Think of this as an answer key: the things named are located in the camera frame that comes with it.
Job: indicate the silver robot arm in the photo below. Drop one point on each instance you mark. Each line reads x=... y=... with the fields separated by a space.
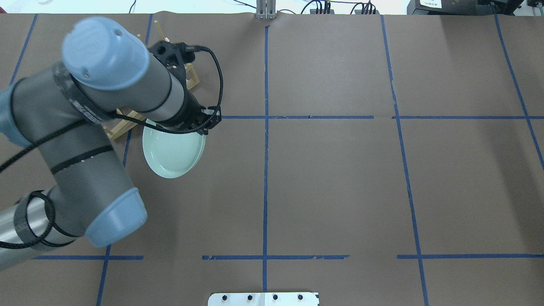
x=105 y=73

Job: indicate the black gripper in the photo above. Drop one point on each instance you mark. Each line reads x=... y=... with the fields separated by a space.
x=190 y=113

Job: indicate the pale green plate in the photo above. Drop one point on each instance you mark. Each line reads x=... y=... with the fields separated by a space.
x=171 y=155

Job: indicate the aluminium frame post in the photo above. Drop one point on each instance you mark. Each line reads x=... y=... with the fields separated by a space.
x=266 y=10

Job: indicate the wooden dish rack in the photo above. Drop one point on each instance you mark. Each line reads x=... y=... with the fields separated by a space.
x=139 y=112

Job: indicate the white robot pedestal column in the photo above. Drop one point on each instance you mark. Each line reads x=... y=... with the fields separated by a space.
x=264 y=299

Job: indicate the black box with label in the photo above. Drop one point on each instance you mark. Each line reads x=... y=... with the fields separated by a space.
x=442 y=7

